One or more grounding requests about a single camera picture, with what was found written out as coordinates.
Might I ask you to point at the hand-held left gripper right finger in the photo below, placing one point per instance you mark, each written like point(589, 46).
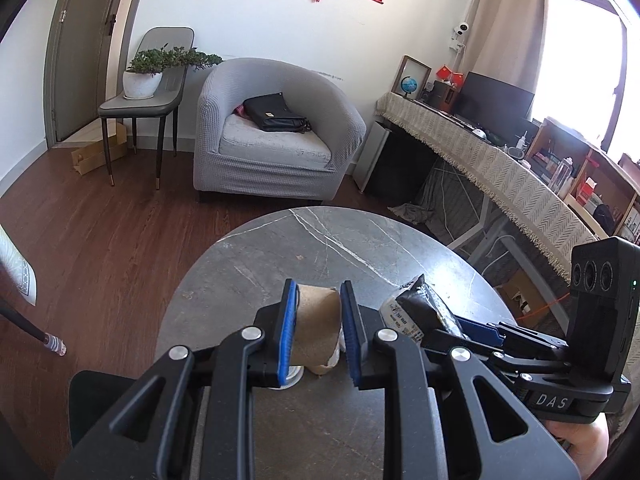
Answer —
point(350, 330)

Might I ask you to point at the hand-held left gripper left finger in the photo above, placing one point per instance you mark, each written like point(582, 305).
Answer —
point(287, 330)

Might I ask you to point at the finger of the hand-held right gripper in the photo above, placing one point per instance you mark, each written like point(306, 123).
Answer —
point(477, 327)
point(520, 362)

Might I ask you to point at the brown paper cup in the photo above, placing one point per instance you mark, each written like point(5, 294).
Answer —
point(317, 325)

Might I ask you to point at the black plastic wrapper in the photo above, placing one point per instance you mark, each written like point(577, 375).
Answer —
point(420, 305)

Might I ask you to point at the black plastic trash bin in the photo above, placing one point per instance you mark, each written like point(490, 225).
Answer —
point(100, 400)

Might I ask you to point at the person's right hand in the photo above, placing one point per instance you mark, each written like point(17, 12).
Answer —
point(582, 442)

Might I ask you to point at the white tape roll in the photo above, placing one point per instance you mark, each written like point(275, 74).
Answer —
point(290, 379)

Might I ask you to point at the round grey marble table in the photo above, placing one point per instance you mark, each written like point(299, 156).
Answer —
point(310, 255)

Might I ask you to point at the wooden desktop shelf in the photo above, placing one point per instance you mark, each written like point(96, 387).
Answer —
point(590, 180)

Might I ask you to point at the grey cloth under desk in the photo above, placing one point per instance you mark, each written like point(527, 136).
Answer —
point(440, 200)

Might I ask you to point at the desk with beige fringed cloth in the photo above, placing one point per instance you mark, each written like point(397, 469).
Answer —
point(500, 175)

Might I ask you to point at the white mini cabinet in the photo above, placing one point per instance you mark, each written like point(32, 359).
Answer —
point(372, 155)

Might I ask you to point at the grey fabric armchair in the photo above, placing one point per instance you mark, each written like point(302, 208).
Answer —
point(280, 150)

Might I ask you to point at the black handbag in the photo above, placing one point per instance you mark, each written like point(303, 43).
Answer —
point(275, 112)

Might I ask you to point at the black computer monitor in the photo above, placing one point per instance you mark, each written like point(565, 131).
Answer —
point(492, 102)

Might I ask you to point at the brown desk speaker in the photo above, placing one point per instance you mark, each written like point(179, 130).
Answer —
point(442, 95)

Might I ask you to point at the small blue globe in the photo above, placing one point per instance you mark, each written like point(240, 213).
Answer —
point(408, 85)

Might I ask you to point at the small red desk flags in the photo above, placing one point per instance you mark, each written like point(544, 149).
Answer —
point(450, 74)

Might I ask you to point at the cardboard box on floor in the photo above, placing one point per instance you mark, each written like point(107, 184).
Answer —
point(95, 152)

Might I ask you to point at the grey dining chair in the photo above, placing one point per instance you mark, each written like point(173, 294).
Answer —
point(145, 102)

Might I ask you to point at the table with pale patterned cloth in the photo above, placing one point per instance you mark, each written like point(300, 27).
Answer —
point(17, 270)

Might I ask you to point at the potted plant in white pot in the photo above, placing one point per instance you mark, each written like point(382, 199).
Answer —
point(142, 82)

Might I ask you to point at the beige curtain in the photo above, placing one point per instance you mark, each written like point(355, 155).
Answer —
point(510, 20)

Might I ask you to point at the grey door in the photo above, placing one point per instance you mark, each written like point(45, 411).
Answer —
point(80, 60)

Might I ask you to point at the wooden picture frame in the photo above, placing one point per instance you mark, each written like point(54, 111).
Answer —
point(422, 67)

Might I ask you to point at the white security camera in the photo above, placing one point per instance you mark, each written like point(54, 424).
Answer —
point(460, 30)

